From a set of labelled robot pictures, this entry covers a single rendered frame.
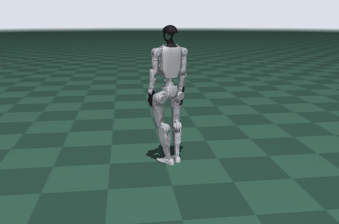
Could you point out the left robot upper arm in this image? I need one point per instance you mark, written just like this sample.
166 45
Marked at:
155 53

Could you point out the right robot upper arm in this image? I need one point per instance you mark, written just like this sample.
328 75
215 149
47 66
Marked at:
184 60

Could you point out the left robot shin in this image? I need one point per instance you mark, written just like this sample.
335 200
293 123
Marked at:
165 139

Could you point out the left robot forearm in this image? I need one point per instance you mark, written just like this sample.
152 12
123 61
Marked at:
152 81

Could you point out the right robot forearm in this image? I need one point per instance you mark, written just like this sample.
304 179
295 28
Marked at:
181 82

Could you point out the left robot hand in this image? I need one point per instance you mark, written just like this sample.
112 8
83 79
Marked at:
150 98

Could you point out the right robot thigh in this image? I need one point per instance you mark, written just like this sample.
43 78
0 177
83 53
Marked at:
176 108

